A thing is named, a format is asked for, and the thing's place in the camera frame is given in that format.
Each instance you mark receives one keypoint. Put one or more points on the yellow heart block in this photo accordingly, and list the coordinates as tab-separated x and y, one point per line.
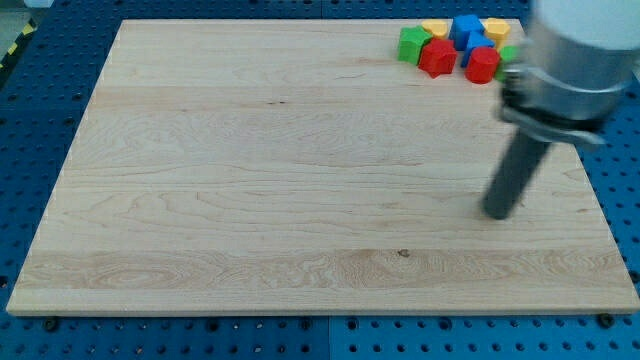
438	28

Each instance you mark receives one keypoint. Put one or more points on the blue cube block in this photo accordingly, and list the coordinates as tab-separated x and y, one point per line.
461	28

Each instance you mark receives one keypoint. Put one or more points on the green circle block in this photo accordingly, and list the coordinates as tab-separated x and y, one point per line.
508	54

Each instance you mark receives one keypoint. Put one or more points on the light wooden board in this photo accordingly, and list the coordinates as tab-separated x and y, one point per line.
242	168

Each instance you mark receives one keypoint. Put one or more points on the green star block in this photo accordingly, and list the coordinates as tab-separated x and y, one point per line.
410	44

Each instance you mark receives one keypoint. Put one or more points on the red star block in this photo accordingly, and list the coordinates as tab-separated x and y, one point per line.
438	57

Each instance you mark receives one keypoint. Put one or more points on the red hexagon block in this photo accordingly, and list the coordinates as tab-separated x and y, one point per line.
482	65

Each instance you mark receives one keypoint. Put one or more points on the blue triangular block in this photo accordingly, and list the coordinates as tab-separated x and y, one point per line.
475	40

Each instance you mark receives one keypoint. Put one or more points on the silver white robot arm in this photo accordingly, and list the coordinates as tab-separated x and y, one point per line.
573	67

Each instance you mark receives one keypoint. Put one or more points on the yellow pentagon block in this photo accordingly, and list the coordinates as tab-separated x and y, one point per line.
497	30

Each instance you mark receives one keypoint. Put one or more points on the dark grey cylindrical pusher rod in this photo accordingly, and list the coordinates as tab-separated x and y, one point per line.
517	167

